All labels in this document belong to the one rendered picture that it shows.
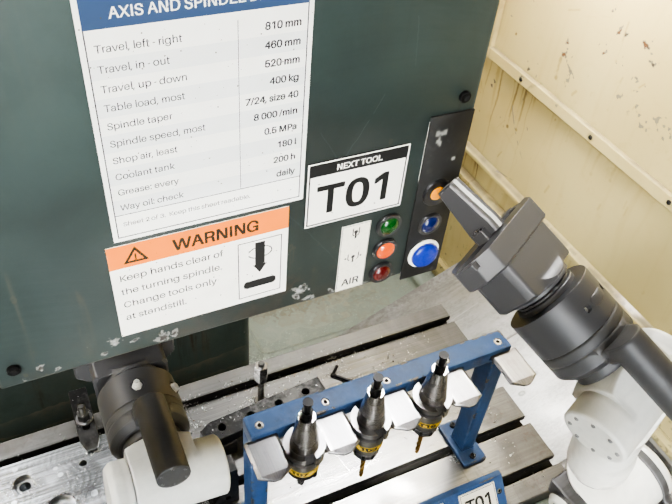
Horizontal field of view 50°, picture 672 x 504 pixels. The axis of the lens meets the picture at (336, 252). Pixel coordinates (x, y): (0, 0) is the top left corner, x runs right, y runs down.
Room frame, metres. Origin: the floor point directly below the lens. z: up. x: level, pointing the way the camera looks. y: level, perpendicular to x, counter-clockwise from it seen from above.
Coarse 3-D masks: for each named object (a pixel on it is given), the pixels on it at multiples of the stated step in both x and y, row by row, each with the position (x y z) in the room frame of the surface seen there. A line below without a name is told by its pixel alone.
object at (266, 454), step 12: (252, 444) 0.57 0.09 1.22; (264, 444) 0.57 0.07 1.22; (276, 444) 0.57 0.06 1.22; (252, 456) 0.55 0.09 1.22; (264, 456) 0.55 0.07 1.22; (276, 456) 0.55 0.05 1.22; (264, 468) 0.53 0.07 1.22; (276, 468) 0.54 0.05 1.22; (288, 468) 0.54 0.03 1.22; (264, 480) 0.52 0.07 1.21; (276, 480) 0.52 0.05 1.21
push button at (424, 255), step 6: (420, 246) 0.54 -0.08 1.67; (426, 246) 0.54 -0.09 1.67; (432, 246) 0.54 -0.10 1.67; (414, 252) 0.54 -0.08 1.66; (420, 252) 0.54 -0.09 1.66; (426, 252) 0.54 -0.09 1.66; (432, 252) 0.54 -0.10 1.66; (414, 258) 0.54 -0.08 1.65; (420, 258) 0.54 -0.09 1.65; (426, 258) 0.54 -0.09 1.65; (432, 258) 0.54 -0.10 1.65; (414, 264) 0.54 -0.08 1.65; (420, 264) 0.54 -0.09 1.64; (426, 264) 0.54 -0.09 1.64
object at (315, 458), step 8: (288, 432) 0.59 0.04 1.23; (320, 432) 0.60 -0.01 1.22; (288, 440) 0.58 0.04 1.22; (320, 440) 0.58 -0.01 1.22; (288, 448) 0.56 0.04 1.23; (320, 448) 0.57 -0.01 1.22; (288, 456) 0.55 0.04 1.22; (296, 456) 0.55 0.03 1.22; (304, 456) 0.55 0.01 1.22; (312, 456) 0.56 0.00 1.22; (320, 456) 0.56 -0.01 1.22; (296, 464) 0.55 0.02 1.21; (304, 464) 0.55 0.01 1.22
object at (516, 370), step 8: (504, 352) 0.80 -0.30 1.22; (512, 352) 0.80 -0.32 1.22; (496, 360) 0.78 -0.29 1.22; (504, 360) 0.78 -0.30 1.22; (512, 360) 0.78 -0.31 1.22; (520, 360) 0.78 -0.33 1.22; (504, 368) 0.76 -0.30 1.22; (512, 368) 0.76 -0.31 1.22; (520, 368) 0.77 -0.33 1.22; (528, 368) 0.77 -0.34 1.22; (504, 376) 0.75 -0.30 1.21; (512, 376) 0.75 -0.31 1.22; (520, 376) 0.75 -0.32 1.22; (528, 376) 0.75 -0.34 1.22; (512, 384) 0.73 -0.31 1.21; (520, 384) 0.73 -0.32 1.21; (528, 384) 0.74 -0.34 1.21
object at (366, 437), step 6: (354, 408) 0.65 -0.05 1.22; (354, 414) 0.63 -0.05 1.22; (390, 414) 0.64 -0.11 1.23; (354, 420) 0.62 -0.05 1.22; (390, 420) 0.63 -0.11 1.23; (354, 426) 0.61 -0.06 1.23; (360, 426) 0.61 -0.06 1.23; (384, 426) 0.62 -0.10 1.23; (390, 426) 0.62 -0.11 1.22; (360, 432) 0.60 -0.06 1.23; (366, 432) 0.60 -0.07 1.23; (372, 432) 0.61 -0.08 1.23; (378, 432) 0.61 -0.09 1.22; (384, 432) 0.61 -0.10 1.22; (360, 438) 0.60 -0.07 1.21; (366, 438) 0.60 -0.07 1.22; (372, 438) 0.60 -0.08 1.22; (384, 438) 0.61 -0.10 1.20; (366, 444) 0.60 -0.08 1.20; (372, 444) 0.60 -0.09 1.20
